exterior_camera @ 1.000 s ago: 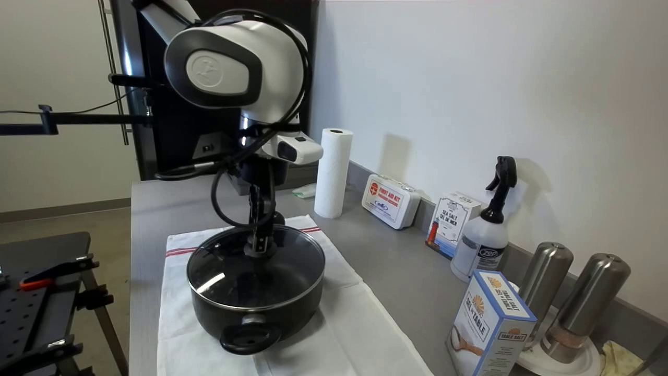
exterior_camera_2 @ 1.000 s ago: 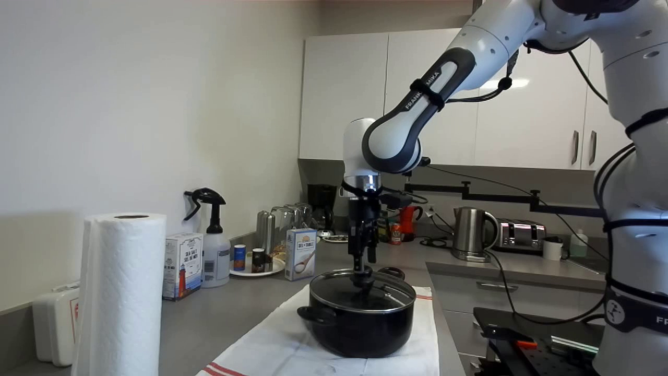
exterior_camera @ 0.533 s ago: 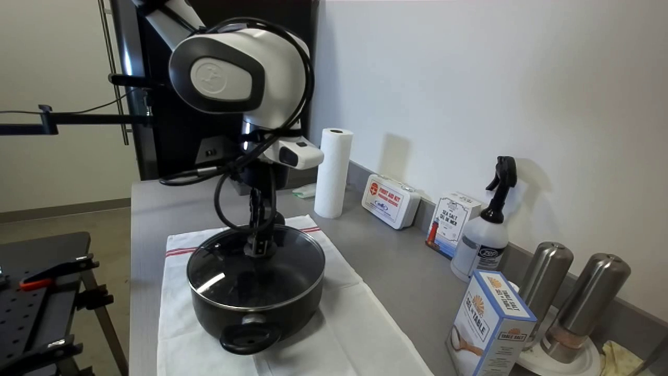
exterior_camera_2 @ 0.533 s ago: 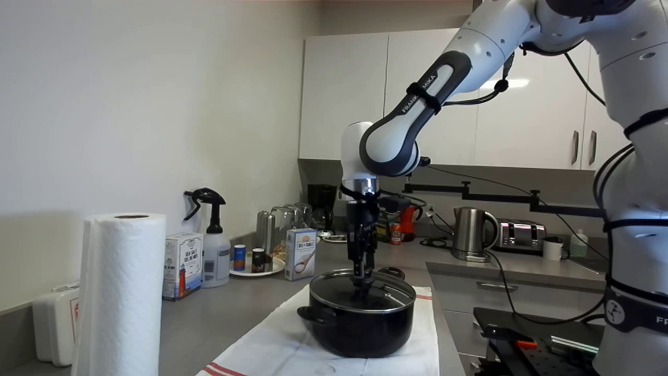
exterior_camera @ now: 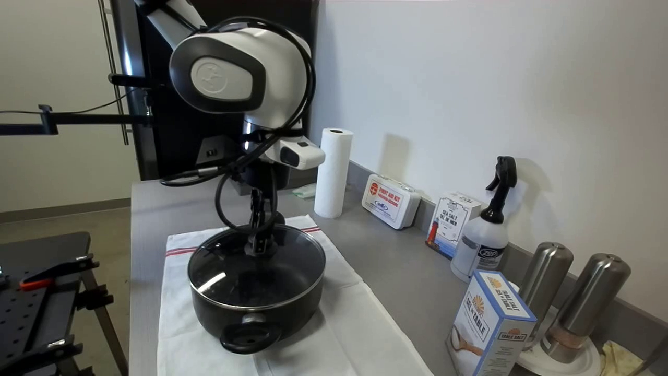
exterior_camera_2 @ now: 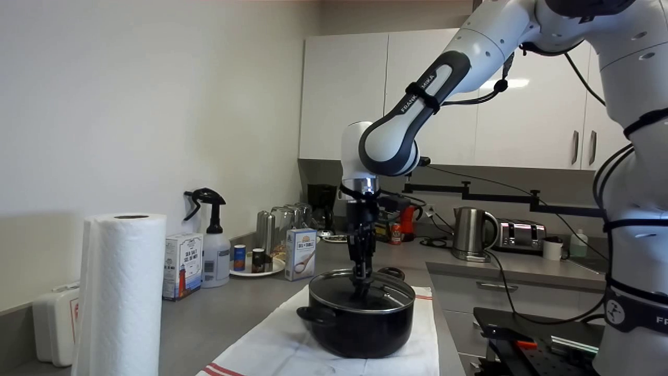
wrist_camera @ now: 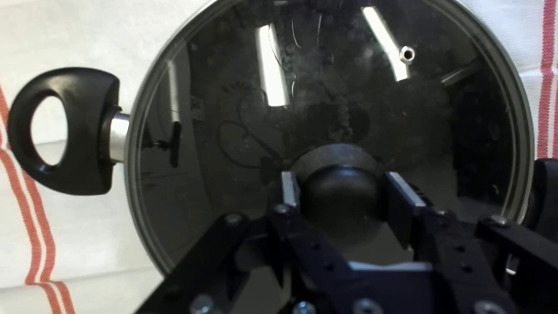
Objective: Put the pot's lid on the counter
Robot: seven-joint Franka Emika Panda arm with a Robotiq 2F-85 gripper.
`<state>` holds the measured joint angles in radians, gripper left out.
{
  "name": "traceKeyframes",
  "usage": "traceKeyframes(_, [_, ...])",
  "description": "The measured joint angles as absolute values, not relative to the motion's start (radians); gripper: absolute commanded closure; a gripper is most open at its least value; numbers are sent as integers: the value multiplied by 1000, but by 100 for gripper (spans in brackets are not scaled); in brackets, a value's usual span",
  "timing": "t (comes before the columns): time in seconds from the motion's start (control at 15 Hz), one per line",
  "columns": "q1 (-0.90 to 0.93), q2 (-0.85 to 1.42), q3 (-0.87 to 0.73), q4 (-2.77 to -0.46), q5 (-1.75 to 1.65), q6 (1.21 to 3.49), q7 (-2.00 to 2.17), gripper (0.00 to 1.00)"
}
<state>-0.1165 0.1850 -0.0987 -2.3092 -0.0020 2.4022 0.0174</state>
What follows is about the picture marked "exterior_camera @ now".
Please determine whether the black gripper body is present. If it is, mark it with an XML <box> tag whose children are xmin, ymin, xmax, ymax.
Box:
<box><xmin>231</xmin><ymin>139</ymin><xmax>299</xmax><ymax>200</ymax></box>

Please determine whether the glass lid with black knob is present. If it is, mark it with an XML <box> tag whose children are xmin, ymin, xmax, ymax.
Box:
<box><xmin>185</xmin><ymin>223</ymin><xmax>328</xmax><ymax>312</ymax></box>

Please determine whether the black cooking pot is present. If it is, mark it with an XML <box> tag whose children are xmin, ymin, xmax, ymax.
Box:
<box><xmin>185</xmin><ymin>223</ymin><xmax>328</xmax><ymax>355</ymax></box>

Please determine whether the white paper towel roll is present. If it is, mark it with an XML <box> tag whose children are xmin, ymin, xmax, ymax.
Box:
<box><xmin>314</xmin><ymin>125</ymin><xmax>354</xmax><ymax>221</ymax></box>

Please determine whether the black monitor panel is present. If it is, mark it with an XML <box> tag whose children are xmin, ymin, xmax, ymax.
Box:
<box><xmin>111</xmin><ymin>0</ymin><xmax>322</xmax><ymax>190</ymax></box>

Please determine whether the white box with red label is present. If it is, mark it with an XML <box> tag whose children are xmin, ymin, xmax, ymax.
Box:
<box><xmin>359</xmin><ymin>171</ymin><xmax>423</xmax><ymax>233</ymax></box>

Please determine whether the white towel with red stripes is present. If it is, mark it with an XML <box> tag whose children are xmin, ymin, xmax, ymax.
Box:
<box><xmin>155</xmin><ymin>213</ymin><xmax>434</xmax><ymax>376</ymax></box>

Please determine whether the white carton with red print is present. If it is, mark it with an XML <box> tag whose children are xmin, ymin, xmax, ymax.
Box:
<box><xmin>423</xmin><ymin>190</ymin><xmax>485</xmax><ymax>262</ymax></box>

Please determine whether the spray bottle with black trigger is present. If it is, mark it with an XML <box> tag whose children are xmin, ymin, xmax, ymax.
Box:
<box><xmin>448</xmin><ymin>155</ymin><xmax>519</xmax><ymax>284</ymax></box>

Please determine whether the black perforated table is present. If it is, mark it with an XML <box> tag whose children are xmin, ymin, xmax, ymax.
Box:
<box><xmin>0</xmin><ymin>233</ymin><xmax>132</xmax><ymax>376</ymax></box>

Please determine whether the white blue salt box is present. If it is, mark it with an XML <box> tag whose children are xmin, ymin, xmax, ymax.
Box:
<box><xmin>444</xmin><ymin>269</ymin><xmax>539</xmax><ymax>376</ymax></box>

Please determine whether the steel grinder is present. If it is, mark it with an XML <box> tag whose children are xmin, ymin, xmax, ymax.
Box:
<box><xmin>540</xmin><ymin>254</ymin><xmax>632</xmax><ymax>363</ymax></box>
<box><xmin>519</xmin><ymin>241</ymin><xmax>577</xmax><ymax>342</ymax></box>

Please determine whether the white plate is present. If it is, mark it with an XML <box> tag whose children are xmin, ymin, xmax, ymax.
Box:
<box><xmin>518</xmin><ymin>327</ymin><xmax>606</xmax><ymax>376</ymax></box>

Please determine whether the yellow cloth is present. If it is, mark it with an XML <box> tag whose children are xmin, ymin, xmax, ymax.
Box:
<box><xmin>599</xmin><ymin>338</ymin><xmax>647</xmax><ymax>376</ymax></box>

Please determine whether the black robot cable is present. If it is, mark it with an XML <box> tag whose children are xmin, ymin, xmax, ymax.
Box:
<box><xmin>161</xmin><ymin>14</ymin><xmax>320</xmax><ymax>234</ymax></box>

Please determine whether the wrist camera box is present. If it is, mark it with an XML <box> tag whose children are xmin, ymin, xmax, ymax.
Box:
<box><xmin>267</xmin><ymin>136</ymin><xmax>328</xmax><ymax>171</ymax></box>

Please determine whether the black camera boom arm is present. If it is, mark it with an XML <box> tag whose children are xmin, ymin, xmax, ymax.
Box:
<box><xmin>0</xmin><ymin>103</ymin><xmax>152</xmax><ymax>139</ymax></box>

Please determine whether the black clamp with red handle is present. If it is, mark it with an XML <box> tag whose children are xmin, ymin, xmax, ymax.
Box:
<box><xmin>16</xmin><ymin>254</ymin><xmax>100</xmax><ymax>292</ymax></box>

